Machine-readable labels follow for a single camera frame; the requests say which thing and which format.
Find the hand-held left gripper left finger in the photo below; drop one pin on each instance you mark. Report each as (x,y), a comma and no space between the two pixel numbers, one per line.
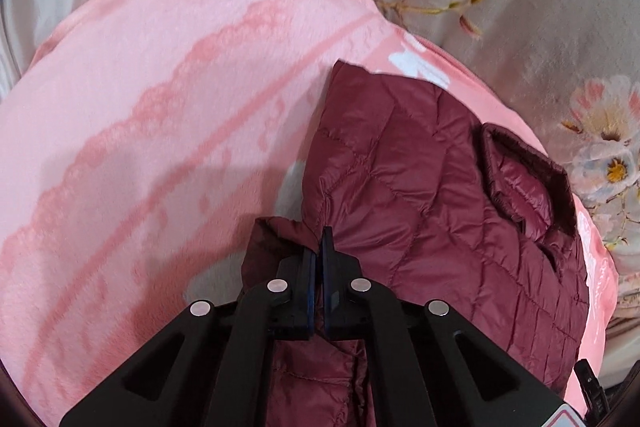
(310,292)

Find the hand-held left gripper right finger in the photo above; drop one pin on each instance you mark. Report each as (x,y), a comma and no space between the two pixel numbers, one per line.
(330,302)

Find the maroon quilted puffer jacket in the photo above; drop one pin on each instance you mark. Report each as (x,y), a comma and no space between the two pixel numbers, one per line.
(400,207)

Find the grey floral blanket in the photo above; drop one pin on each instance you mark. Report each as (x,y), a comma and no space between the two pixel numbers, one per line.
(525,7)

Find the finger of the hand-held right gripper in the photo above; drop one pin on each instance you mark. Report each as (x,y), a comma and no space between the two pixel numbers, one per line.
(592,392)

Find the pink fleece blanket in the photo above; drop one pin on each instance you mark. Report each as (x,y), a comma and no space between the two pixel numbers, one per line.
(150,107)

